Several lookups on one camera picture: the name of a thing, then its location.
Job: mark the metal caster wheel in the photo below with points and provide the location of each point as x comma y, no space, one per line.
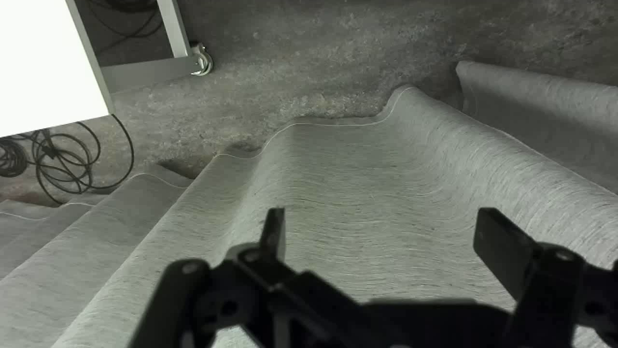
202,59

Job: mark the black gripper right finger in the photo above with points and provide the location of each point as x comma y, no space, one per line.
548,284

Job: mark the grey metal cart frame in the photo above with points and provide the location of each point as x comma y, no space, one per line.
146,71

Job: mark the grey fabric curtain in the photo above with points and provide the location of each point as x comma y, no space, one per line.
388,195

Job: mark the white flat panel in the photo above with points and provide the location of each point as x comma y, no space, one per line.
46,65

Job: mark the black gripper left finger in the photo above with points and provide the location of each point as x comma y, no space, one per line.
194,303

